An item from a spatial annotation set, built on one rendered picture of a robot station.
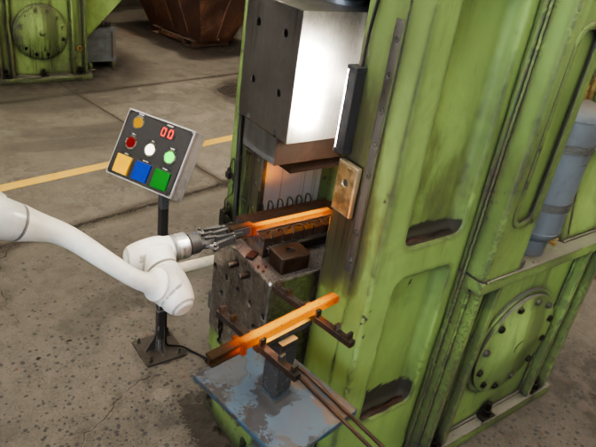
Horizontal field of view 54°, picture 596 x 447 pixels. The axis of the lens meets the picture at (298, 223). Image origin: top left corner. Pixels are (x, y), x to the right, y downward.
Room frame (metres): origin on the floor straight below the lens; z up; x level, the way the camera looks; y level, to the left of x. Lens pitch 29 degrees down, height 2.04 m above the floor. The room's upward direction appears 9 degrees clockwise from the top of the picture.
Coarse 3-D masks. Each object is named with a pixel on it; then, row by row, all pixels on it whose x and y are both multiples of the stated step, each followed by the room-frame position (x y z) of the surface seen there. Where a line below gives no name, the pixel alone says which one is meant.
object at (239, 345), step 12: (324, 300) 1.39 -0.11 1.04; (336, 300) 1.41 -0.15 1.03; (300, 312) 1.31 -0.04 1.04; (312, 312) 1.33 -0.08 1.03; (276, 324) 1.25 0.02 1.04; (288, 324) 1.26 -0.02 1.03; (252, 336) 1.18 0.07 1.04; (264, 336) 1.20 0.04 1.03; (216, 348) 1.11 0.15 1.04; (228, 348) 1.12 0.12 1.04; (240, 348) 1.14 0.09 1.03; (216, 360) 1.09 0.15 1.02
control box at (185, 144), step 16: (128, 128) 2.22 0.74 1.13; (144, 128) 2.19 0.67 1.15; (160, 128) 2.17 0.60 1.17; (176, 128) 2.15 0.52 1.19; (144, 144) 2.15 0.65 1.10; (160, 144) 2.13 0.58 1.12; (176, 144) 2.11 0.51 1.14; (192, 144) 2.10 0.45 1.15; (112, 160) 2.16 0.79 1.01; (144, 160) 2.12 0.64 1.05; (160, 160) 2.10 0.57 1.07; (176, 160) 2.07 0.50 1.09; (192, 160) 2.11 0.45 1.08; (128, 176) 2.10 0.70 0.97; (176, 176) 2.03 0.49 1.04; (160, 192) 2.02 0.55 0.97; (176, 192) 2.03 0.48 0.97
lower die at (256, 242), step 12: (300, 204) 2.08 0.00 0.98; (312, 204) 2.09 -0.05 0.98; (324, 204) 2.09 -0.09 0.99; (240, 216) 1.90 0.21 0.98; (252, 216) 1.92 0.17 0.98; (264, 216) 1.91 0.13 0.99; (276, 216) 1.93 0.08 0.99; (324, 216) 1.97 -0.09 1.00; (264, 228) 1.81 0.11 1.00; (276, 228) 1.83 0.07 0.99; (300, 228) 1.86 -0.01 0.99; (312, 228) 1.88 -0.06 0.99; (252, 240) 1.80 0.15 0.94; (264, 240) 1.75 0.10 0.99; (276, 240) 1.78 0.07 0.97; (288, 240) 1.81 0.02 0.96; (324, 240) 1.92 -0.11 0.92; (264, 252) 1.75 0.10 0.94
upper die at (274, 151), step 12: (252, 132) 1.86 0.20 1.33; (264, 132) 1.80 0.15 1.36; (252, 144) 1.85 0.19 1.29; (264, 144) 1.80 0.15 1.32; (276, 144) 1.75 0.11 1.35; (288, 144) 1.78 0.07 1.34; (300, 144) 1.81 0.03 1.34; (312, 144) 1.84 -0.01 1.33; (324, 144) 1.87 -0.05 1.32; (264, 156) 1.79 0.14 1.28; (276, 156) 1.75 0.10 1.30; (288, 156) 1.78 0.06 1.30; (300, 156) 1.81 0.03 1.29; (312, 156) 1.84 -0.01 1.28; (324, 156) 1.88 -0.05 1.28
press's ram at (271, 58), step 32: (256, 0) 1.90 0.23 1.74; (288, 0) 1.84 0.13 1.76; (320, 0) 1.94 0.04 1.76; (256, 32) 1.88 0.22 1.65; (288, 32) 1.75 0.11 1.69; (320, 32) 1.75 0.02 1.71; (352, 32) 1.83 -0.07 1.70; (256, 64) 1.87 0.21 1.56; (288, 64) 1.74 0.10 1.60; (320, 64) 1.76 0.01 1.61; (256, 96) 1.86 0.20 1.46; (288, 96) 1.72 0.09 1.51; (320, 96) 1.78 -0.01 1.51; (288, 128) 1.71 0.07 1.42; (320, 128) 1.79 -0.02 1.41
